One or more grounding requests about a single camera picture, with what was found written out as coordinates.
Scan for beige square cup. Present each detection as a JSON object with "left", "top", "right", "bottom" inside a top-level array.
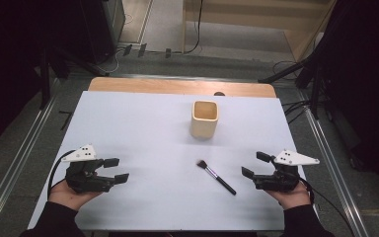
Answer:
[{"left": 189, "top": 100, "right": 219, "bottom": 140}]

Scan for white floor cable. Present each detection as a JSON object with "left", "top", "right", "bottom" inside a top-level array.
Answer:
[{"left": 98, "top": 47, "right": 126, "bottom": 74}]

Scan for black makeup brush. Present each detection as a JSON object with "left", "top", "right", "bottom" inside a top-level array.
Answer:
[{"left": 195, "top": 159, "right": 237, "bottom": 196}]

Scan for black metal stand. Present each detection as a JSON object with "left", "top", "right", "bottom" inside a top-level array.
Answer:
[
  {"left": 258, "top": 48, "right": 324, "bottom": 119},
  {"left": 38, "top": 45, "right": 52, "bottom": 110}
]

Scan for black floor cables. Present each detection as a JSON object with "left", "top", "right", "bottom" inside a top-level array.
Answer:
[{"left": 282, "top": 100, "right": 310, "bottom": 124}]

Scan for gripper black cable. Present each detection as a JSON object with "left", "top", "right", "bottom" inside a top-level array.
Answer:
[
  {"left": 297, "top": 176, "right": 356, "bottom": 237},
  {"left": 47, "top": 149, "right": 77, "bottom": 198}
]

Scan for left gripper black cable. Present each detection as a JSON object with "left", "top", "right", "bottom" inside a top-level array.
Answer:
[{"left": 47, "top": 149, "right": 77, "bottom": 198}]

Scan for hanging black cable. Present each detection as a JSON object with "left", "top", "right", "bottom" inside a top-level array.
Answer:
[{"left": 182, "top": 0, "right": 205, "bottom": 54}]

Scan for metal floor rail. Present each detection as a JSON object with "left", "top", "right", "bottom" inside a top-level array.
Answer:
[
  {"left": 297, "top": 88, "right": 371, "bottom": 237},
  {"left": 0, "top": 78, "right": 60, "bottom": 237}
]

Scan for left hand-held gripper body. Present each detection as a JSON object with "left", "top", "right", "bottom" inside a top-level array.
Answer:
[{"left": 61, "top": 143, "right": 116, "bottom": 194}]

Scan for black cabinet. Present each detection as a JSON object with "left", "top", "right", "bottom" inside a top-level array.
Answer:
[{"left": 78, "top": 0, "right": 126, "bottom": 65}]

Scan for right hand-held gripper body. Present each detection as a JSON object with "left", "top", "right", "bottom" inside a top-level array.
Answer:
[{"left": 252, "top": 148, "right": 321, "bottom": 193}]

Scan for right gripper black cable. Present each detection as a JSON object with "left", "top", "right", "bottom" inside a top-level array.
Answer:
[{"left": 297, "top": 176, "right": 356, "bottom": 237}]

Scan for person's right hand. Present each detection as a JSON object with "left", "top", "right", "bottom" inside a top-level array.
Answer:
[{"left": 265, "top": 181, "right": 312, "bottom": 210}]

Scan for light wooden frame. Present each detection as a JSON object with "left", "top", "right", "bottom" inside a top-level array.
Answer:
[{"left": 181, "top": 0, "right": 339, "bottom": 62}]

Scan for person's left hand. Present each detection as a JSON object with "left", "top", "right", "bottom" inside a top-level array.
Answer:
[{"left": 47, "top": 180, "right": 102, "bottom": 211}]

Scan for white table board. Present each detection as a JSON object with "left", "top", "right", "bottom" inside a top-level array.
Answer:
[{"left": 27, "top": 90, "right": 314, "bottom": 231}]

